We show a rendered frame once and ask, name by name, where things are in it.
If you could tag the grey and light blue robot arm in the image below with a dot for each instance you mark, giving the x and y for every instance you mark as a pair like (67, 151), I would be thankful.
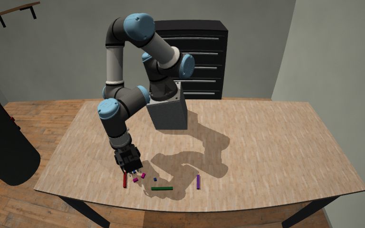
(161, 62)

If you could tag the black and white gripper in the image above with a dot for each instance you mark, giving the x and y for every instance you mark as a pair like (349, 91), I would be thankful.
(128, 157)

